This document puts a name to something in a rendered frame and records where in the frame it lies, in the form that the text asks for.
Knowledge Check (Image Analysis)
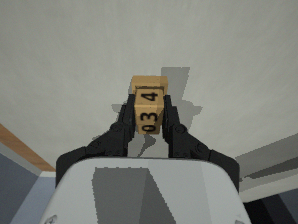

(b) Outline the brown wooden number cube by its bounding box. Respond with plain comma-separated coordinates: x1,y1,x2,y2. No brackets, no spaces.
134,89,164,125
137,125,161,135

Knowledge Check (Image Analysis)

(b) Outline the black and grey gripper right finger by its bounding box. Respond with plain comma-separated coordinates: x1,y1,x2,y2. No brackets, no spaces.
162,95,240,194

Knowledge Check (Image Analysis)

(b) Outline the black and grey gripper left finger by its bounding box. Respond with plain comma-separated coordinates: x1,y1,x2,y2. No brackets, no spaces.
55,94,136,189

